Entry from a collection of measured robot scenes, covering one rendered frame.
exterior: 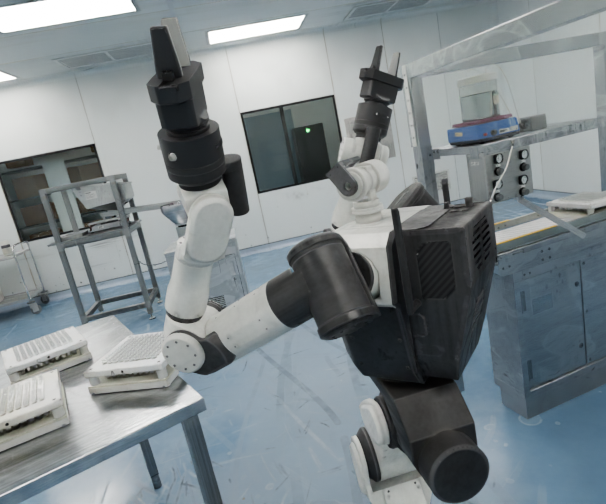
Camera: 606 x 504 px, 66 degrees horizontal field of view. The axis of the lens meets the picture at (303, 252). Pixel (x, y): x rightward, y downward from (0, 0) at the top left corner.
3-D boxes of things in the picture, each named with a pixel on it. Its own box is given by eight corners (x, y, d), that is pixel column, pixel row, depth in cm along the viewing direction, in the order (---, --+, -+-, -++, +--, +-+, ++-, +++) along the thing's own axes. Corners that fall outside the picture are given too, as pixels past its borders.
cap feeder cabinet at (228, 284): (185, 335, 416) (163, 253, 399) (190, 314, 471) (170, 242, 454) (254, 318, 423) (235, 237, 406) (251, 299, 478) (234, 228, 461)
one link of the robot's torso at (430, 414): (498, 493, 83) (487, 405, 79) (431, 516, 81) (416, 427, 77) (427, 411, 110) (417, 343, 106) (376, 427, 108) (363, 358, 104)
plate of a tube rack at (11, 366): (7, 376, 146) (5, 370, 145) (2, 356, 166) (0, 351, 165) (88, 344, 159) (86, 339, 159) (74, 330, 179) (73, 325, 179)
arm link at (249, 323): (222, 353, 94) (308, 304, 85) (194, 396, 82) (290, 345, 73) (185, 309, 92) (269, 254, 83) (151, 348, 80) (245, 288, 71)
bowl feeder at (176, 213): (168, 249, 415) (157, 208, 407) (172, 242, 450) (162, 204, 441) (222, 237, 420) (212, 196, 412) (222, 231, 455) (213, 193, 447)
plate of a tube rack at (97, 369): (84, 379, 131) (82, 372, 131) (129, 341, 155) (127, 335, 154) (163, 370, 126) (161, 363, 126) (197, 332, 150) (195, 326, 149)
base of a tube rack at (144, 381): (89, 394, 133) (87, 387, 132) (133, 354, 156) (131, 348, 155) (168, 386, 127) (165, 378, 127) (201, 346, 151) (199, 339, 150)
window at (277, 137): (258, 193, 684) (240, 113, 658) (257, 193, 685) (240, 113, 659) (348, 174, 699) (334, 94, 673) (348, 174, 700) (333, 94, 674)
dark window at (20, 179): (21, 243, 646) (-7, 163, 621) (21, 243, 647) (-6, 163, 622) (117, 222, 660) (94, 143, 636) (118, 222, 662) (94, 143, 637)
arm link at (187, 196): (157, 147, 73) (174, 209, 79) (169, 173, 64) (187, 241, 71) (227, 131, 76) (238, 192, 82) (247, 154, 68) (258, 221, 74)
